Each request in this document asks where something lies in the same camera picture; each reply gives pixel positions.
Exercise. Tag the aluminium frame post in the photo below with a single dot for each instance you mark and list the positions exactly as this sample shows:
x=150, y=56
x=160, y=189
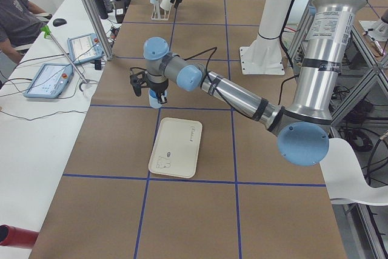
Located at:
x=93, y=15

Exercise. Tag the red cylinder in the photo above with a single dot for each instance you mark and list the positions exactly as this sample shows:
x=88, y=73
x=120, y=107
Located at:
x=18, y=237

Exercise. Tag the teach pendant with red button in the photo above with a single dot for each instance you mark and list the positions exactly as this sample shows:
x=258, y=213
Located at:
x=50, y=81

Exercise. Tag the white chair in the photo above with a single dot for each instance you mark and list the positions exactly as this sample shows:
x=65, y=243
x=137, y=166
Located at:
x=344, y=178

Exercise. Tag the metal rod stand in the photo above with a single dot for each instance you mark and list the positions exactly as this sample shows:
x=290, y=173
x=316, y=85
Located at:
x=84, y=80

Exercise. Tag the black computer mouse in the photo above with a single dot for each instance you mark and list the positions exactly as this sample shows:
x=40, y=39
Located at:
x=59, y=22

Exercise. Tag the pale green plastic cup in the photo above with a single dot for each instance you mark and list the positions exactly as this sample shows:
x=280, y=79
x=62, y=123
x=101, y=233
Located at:
x=165, y=5

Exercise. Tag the seated person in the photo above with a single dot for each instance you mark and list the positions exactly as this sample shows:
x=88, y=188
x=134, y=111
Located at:
x=19, y=26

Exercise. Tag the white wire cup rack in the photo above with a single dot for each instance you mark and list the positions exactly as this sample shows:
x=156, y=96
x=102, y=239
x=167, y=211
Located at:
x=161, y=10

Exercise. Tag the cream plastic tray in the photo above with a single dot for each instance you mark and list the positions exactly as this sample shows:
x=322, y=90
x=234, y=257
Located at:
x=176, y=149

